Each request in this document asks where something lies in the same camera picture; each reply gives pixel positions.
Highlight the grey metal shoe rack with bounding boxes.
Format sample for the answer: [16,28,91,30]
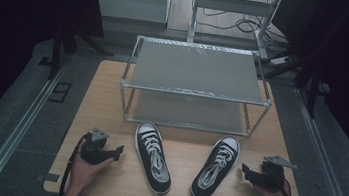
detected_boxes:
[114,33,280,141]

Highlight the black tripod stand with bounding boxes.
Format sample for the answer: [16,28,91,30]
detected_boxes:
[38,18,119,88]
[260,35,338,122]

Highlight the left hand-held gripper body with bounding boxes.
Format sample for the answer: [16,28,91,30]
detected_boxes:
[79,125,111,167]

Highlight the metal floor rail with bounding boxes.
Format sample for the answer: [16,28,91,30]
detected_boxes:
[280,87,349,196]
[0,45,72,196]

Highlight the person's left hand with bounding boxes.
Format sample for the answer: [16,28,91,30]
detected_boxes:
[66,151,117,196]

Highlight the white metal stand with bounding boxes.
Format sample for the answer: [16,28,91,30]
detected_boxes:
[184,0,285,63]

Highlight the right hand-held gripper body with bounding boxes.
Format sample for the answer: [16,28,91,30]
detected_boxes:
[251,151,300,196]

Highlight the white power strip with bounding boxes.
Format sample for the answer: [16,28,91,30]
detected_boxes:
[268,53,294,69]

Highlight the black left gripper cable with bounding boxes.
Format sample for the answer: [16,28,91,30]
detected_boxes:
[58,130,91,196]

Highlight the black floor cables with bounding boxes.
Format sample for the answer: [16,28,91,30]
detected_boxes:
[192,0,297,50]

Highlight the black canvas sneaker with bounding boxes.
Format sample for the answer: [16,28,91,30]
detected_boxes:
[188,131,243,196]
[127,119,180,196]

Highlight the black floor socket frame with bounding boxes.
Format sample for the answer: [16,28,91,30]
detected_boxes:
[46,80,74,105]

